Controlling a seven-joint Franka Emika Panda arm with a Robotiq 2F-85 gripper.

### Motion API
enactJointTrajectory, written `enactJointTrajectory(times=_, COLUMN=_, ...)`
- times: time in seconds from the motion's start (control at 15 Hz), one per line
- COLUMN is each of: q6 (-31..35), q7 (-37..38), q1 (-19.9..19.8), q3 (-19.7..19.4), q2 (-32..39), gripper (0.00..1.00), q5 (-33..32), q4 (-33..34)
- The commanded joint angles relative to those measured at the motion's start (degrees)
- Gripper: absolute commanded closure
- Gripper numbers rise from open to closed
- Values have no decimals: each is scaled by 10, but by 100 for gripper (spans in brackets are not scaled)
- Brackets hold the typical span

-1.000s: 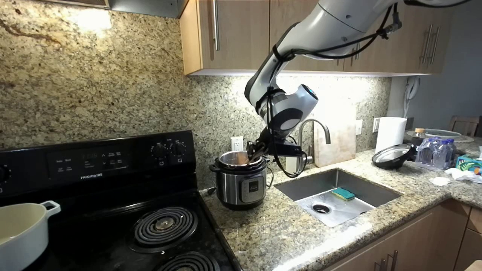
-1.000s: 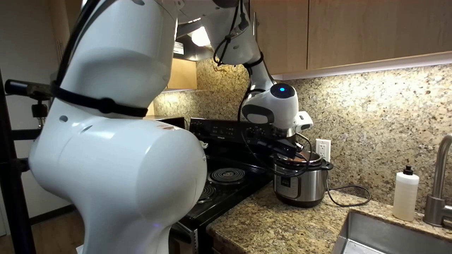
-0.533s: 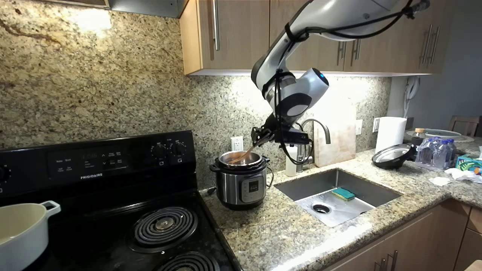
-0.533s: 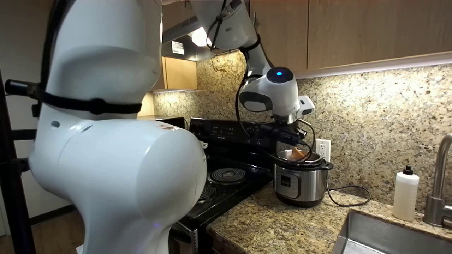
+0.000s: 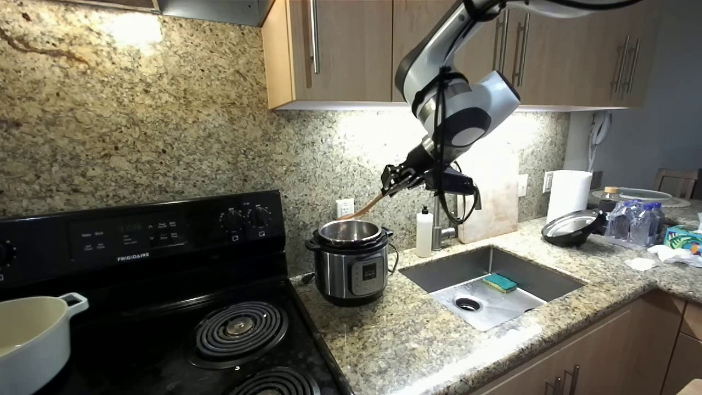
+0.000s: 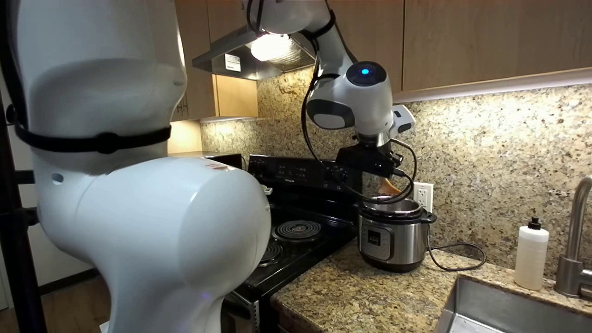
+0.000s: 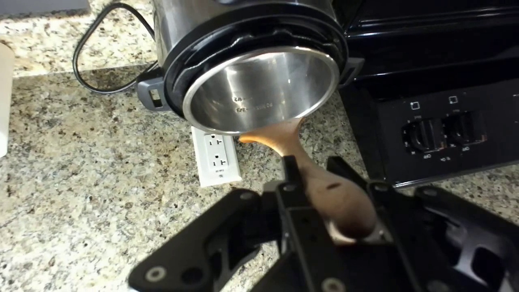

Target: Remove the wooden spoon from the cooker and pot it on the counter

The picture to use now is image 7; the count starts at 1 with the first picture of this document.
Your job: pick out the wooden spoon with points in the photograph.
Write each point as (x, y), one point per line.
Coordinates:
(336, 198)

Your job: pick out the white wall socket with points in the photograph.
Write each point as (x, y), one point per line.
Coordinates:
(217, 154)

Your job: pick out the black stove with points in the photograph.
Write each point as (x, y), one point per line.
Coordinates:
(425, 61)

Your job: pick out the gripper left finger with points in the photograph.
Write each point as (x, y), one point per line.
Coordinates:
(202, 243)

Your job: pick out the black stove knob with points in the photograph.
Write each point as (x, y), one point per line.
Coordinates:
(466, 129)
(421, 136)

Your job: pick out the white container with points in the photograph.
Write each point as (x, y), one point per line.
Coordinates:
(5, 97)

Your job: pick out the steel inner pot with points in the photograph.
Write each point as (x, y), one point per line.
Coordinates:
(263, 85)

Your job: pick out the stainless steel pressure cooker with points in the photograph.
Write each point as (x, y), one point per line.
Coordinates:
(194, 36)

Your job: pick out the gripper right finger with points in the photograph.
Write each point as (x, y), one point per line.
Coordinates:
(429, 227)

